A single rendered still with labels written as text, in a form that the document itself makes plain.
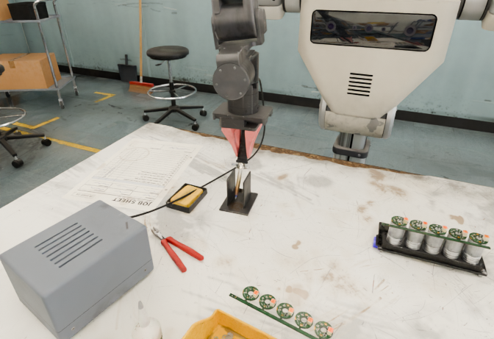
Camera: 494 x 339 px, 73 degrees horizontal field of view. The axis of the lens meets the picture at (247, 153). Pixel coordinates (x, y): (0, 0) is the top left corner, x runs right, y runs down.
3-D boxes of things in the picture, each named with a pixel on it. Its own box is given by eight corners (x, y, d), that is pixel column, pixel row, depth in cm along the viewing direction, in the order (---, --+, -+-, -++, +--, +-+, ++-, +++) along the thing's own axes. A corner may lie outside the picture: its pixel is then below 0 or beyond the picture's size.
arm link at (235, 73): (265, 6, 55) (215, 12, 57) (253, 13, 45) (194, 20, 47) (271, 77, 61) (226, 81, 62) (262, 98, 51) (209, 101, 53)
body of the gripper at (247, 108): (265, 129, 59) (265, 88, 56) (212, 122, 62) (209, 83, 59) (273, 115, 65) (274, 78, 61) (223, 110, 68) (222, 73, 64)
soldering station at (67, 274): (112, 242, 59) (100, 197, 54) (156, 271, 53) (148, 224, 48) (20, 303, 48) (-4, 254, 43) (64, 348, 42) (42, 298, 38)
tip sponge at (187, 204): (185, 187, 74) (184, 182, 73) (207, 193, 72) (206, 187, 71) (165, 207, 68) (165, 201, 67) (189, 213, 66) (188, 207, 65)
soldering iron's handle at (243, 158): (248, 165, 68) (259, 104, 69) (245, 163, 65) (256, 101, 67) (237, 162, 68) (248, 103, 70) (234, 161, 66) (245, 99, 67)
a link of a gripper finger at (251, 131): (255, 167, 64) (255, 121, 59) (220, 161, 65) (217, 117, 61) (264, 151, 69) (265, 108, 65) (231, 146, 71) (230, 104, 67)
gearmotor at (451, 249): (439, 250, 56) (448, 226, 53) (456, 254, 55) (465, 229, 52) (440, 260, 54) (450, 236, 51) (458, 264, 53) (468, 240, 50)
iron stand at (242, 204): (254, 215, 71) (262, 169, 72) (245, 216, 63) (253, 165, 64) (228, 209, 73) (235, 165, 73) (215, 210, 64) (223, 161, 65)
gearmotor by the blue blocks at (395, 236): (385, 237, 58) (391, 214, 56) (401, 240, 57) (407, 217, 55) (385, 246, 56) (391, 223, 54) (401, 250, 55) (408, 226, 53)
